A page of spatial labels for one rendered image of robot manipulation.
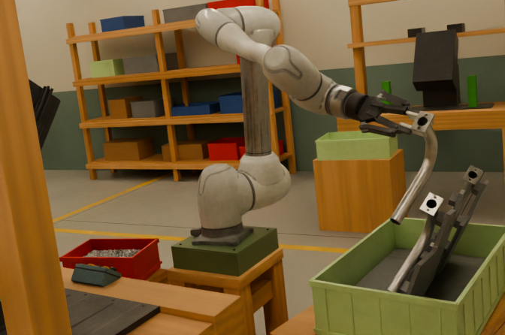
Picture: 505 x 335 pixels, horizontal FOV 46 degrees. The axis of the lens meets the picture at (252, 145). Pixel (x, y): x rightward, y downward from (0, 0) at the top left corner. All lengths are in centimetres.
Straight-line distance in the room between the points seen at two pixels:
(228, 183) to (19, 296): 105
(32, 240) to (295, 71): 76
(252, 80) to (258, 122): 16
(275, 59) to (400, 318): 74
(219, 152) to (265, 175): 516
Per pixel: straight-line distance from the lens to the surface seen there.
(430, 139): 158
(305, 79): 158
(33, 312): 127
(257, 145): 222
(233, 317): 179
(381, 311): 165
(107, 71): 823
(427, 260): 163
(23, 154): 121
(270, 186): 224
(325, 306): 172
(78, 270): 214
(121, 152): 835
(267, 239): 223
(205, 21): 209
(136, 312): 182
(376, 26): 697
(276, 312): 235
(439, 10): 681
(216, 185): 212
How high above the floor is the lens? 163
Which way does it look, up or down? 10 degrees down
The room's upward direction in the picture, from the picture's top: 6 degrees counter-clockwise
